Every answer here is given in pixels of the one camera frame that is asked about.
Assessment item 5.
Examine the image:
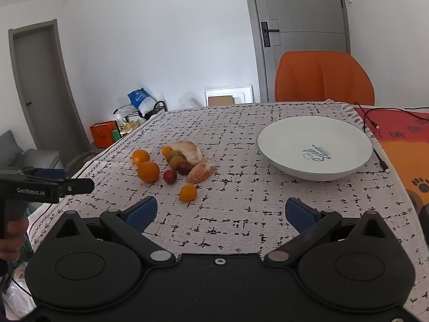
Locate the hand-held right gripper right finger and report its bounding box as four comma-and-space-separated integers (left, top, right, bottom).
265, 197, 391, 269

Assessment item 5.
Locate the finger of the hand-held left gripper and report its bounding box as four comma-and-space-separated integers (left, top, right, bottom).
21, 167, 68, 181
58, 178, 95, 198

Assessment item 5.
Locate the black door handle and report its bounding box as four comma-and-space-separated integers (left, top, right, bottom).
261, 21, 280, 47

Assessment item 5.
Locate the blue white bag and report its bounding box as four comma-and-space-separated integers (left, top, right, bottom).
127, 88, 155, 115

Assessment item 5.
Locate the orange chair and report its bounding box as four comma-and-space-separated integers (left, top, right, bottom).
275, 51, 375, 106

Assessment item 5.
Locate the grey-brown framed door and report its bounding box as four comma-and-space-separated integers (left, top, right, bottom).
8, 19, 91, 156

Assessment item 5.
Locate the white black patterned tablecloth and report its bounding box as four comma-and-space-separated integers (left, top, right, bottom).
28, 99, 429, 319

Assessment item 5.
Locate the dark round object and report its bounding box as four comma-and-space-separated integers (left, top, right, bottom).
406, 191, 429, 224

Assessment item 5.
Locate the grey door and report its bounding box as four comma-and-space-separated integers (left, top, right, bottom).
242, 0, 351, 104

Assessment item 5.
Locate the orange box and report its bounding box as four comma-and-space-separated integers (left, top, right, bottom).
90, 121, 118, 149

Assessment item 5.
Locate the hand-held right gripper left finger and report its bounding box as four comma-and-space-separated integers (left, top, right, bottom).
50, 196, 176, 269

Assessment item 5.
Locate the grey sofa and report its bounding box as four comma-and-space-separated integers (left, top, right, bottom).
0, 131, 64, 175

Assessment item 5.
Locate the peeled pomelo piece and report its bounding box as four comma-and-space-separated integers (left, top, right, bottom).
170, 141, 204, 166

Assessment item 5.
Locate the white plastic bag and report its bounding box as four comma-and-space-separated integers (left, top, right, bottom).
3, 275, 36, 317

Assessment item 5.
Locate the large orange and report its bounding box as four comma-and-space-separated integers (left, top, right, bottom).
132, 149, 151, 166
137, 161, 160, 184

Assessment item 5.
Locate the black usb cable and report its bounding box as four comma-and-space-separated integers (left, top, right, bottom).
371, 148, 390, 174
353, 102, 429, 130

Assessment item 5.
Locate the white plate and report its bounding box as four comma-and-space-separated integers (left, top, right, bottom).
257, 116, 373, 181

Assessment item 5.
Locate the person's left hand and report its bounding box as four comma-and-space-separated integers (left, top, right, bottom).
0, 215, 30, 262

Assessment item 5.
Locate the pale yellow bundle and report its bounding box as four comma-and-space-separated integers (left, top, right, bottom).
121, 120, 146, 135

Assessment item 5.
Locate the black metal rack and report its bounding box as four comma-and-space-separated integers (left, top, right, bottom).
114, 101, 168, 125

